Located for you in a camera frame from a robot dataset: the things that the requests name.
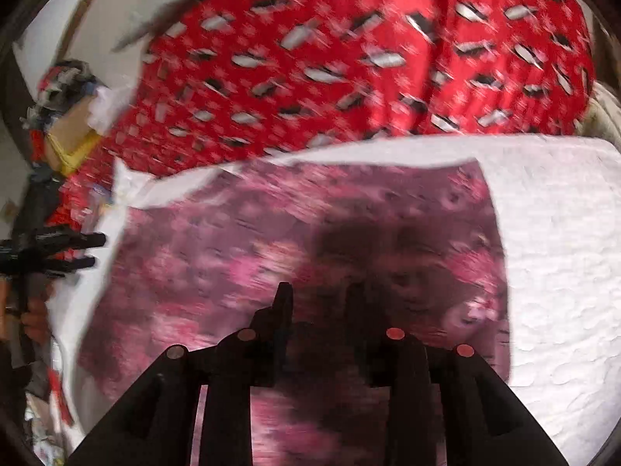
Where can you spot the red printed blanket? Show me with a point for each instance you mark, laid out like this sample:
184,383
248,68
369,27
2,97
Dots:
339,58

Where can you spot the grey pillow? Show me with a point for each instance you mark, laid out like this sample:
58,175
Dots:
160,0

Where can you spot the labelled plastic bag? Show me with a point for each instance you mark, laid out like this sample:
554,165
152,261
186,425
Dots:
131,184

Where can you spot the white quilted blanket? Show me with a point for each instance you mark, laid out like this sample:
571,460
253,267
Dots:
558,252

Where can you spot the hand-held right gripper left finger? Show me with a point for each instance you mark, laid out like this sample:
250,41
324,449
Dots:
281,320

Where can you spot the yellow envelope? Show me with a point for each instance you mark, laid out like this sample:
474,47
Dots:
77,155

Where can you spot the purple floral shirt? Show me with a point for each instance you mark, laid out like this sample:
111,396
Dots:
242,262

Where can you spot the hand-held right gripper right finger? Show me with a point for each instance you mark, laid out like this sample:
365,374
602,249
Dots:
368,349

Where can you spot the pile of mixed clothes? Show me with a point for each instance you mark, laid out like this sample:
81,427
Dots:
68,82

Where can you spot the cardboard box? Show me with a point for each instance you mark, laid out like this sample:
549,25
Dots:
73,121

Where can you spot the person's left hand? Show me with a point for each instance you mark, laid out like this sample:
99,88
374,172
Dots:
36,323

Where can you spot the dark grey clothes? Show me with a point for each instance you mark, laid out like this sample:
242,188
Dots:
36,199

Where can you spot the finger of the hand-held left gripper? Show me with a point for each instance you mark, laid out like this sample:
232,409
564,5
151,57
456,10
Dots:
68,264
73,240

